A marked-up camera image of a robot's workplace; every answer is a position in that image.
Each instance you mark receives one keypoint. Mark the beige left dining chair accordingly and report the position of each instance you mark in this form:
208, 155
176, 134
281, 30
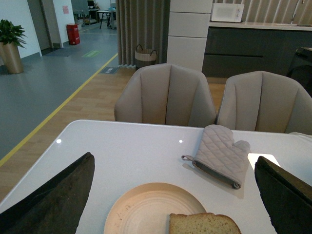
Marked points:
166, 94

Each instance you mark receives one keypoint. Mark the slice of bread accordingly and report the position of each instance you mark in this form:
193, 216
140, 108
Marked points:
202, 223

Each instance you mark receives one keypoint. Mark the black table in background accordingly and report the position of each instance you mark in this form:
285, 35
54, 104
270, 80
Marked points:
110, 16

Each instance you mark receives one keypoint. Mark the dark kitchen counter cabinet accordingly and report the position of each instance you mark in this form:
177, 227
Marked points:
236, 49

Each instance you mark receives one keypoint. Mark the green potted plant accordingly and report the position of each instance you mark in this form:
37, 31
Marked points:
10, 33

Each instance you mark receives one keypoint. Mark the white microwave oven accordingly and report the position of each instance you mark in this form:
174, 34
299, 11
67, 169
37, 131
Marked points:
227, 12

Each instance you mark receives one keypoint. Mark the beige right dining chair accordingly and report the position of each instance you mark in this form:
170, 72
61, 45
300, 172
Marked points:
265, 102

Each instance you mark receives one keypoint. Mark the beige dining chair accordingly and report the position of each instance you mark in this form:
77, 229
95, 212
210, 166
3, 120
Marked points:
265, 102
166, 94

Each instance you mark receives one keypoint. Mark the woven basket with handles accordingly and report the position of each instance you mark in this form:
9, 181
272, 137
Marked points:
144, 57

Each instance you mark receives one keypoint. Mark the gold plant pot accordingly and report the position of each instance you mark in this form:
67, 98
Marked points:
11, 58

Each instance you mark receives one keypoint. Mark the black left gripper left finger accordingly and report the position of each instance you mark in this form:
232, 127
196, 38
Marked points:
56, 206

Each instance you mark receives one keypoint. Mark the grey quilted oven mitt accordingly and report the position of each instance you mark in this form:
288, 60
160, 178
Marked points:
220, 156

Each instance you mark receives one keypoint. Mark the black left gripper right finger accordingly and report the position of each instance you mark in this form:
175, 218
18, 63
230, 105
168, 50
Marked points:
287, 199

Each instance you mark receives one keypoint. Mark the red fire extinguisher box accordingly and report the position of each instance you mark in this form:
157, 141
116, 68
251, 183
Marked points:
73, 34

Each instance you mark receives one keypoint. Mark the white cloth at table edge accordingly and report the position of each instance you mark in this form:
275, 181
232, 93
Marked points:
305, 136

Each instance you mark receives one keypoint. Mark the beige round plate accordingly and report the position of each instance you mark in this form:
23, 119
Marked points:
146, 209

